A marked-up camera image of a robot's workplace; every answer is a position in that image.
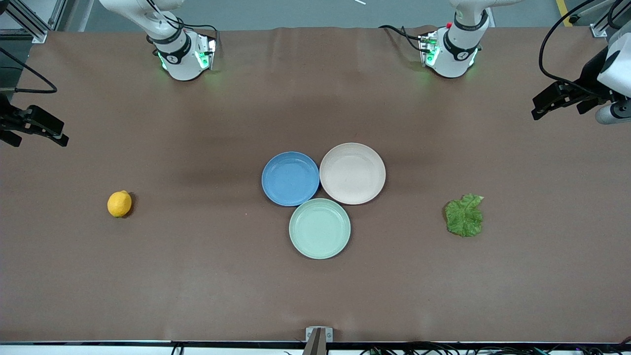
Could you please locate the yellow lemon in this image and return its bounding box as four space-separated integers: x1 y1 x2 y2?
107 190 133 218

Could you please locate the green lettuce leaf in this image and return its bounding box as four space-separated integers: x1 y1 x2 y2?
444 193 485 238

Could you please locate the brown table cover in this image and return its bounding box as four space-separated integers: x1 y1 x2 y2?
0 26 631 344

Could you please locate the beige plate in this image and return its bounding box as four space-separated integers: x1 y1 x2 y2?
319 142 386 206

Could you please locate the blue plate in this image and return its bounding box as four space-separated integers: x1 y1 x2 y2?
261 151 320 207

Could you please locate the mint green plate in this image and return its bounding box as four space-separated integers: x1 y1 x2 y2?
288 198 351 260

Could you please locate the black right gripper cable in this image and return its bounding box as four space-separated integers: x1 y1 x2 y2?
0 47 58 95

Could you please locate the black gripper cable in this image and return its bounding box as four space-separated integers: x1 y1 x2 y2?
538 0 623 94
0 47 58 95

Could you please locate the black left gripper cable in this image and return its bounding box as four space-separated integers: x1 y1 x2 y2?
538 0 623 94

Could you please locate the aluminium frame profile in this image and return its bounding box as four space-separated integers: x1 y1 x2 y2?
0 0 68 44
589 0 631 39

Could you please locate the black left arm base cable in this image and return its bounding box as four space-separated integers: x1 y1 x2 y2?
378 24 425 52

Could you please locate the black arm base cable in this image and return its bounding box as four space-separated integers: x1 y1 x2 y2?
143 0 220 56
378 24 425 52

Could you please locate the black right arm base cable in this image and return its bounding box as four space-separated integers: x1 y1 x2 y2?
143 0 220 56

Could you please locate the black cable bundle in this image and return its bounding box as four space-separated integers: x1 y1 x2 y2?
359 339 631 355

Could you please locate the grey metal camera bracket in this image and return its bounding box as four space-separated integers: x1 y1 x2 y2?
305 326 334 355

